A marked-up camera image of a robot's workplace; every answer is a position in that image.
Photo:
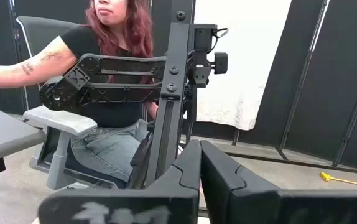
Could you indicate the grey desk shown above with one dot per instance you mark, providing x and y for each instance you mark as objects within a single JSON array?
[{"x": 4, "y": 133}]

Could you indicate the person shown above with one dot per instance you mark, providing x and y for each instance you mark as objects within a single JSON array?
[{"x": 110, "y": 40}]

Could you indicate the black clamp-mounted camera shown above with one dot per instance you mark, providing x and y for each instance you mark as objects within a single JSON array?
[{"x": 201, "y": 40}]

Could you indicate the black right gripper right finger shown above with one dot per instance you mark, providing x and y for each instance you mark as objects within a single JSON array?
[{"x": 243, "y": 203}]

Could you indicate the white fabric sheet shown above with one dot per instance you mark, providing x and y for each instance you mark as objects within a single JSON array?
[{"x": 243, "y": 77}]

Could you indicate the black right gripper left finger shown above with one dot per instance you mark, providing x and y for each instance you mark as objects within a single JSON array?
[{"x": 166, "y": 203}]

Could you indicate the grey office chair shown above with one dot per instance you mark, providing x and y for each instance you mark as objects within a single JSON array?
[{"x": 60, "y": 122}]

